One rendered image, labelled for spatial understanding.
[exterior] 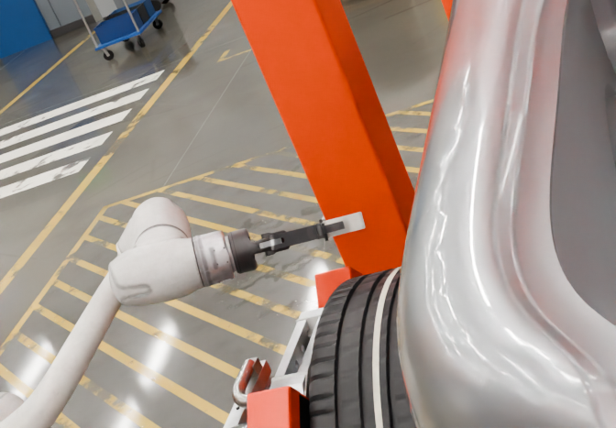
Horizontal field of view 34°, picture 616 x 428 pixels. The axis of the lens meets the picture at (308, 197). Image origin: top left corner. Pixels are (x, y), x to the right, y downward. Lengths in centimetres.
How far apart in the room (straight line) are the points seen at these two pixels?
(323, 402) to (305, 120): 69
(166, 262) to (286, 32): 53
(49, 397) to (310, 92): 75
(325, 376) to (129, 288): 39
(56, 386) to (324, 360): 54
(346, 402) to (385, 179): 66
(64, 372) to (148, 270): 28
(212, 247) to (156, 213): 17
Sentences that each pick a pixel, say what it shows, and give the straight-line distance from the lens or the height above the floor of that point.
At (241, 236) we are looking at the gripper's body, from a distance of 174.
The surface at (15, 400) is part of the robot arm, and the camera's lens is 217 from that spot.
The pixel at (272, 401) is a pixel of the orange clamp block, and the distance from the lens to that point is 154.
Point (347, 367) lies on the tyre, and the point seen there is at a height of 115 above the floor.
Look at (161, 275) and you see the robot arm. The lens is 172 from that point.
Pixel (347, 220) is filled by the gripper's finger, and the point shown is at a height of 124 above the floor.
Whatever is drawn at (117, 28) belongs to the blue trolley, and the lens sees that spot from 1200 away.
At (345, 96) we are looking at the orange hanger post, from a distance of 199.
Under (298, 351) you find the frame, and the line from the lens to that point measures 173.
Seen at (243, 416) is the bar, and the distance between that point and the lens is 190.
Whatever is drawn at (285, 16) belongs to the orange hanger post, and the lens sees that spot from 196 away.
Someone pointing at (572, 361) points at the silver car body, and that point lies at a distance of 53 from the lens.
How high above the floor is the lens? 193
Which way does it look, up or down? 21 degrees down
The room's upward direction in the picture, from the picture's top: 23 degrees counter-clockwise
